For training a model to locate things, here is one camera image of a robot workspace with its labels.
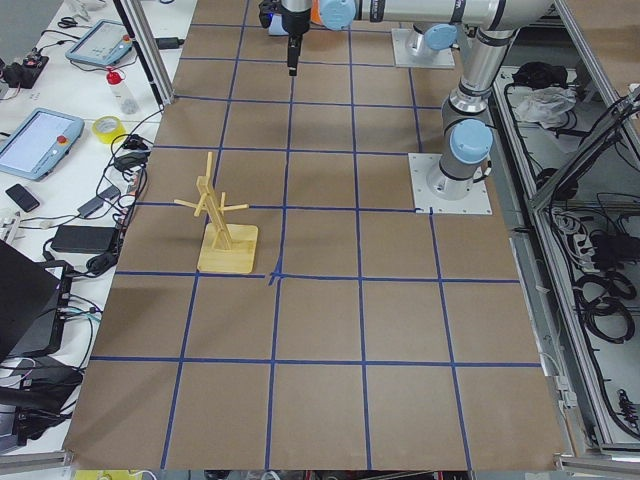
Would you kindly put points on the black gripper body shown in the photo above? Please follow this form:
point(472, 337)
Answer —
point(294, 21)

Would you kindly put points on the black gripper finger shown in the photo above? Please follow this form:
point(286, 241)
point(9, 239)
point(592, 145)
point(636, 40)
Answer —
point(293, 53)

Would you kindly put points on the white plastic cup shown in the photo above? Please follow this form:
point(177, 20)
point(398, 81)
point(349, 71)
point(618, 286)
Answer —
point(276, 28)

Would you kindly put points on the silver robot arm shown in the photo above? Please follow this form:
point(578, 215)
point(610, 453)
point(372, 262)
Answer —
point(468, 140)
point(338, 15)

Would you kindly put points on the wooden cup rack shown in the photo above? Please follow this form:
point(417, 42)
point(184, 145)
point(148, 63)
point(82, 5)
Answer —
point(226, 248)

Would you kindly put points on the orange cylindrical can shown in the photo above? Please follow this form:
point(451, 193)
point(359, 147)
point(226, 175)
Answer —
point(315, 15)

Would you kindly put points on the small black power brick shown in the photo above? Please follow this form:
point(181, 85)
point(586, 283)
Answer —
point(169, 43)

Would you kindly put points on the red cap squeeze bottle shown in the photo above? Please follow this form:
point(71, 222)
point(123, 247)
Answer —
point(124, 97)

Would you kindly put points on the far teach pendant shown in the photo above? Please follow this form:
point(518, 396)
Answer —
point(105, 44)

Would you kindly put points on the teach pendant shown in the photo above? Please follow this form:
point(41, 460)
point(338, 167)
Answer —
point(105, 44)
point(40, 142)

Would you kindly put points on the yellow tape roll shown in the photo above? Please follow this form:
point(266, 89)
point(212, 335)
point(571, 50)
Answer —
point(108, 129)

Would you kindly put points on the black scissors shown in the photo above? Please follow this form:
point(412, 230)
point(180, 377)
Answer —
point(67, 22)

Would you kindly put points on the crumpled white cloth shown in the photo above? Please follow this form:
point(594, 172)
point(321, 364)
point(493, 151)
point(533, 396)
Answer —
point(548, 107)

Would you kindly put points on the near teach pendant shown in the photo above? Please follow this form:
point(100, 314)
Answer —
point(40, 142)

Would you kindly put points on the black power adapter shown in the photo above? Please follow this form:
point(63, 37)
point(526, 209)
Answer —
point(83, 239)

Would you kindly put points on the black smartphone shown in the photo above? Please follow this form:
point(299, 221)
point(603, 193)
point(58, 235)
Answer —
point(22, 198)

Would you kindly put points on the black laptop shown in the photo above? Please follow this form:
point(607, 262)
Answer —
point(32, 297)

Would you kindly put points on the aluminium frame post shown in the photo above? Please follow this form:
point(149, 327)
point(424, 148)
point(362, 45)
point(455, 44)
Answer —
point(137, 26)

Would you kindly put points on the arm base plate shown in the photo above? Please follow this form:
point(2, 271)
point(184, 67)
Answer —
point(412, 51)
point(435, 193)

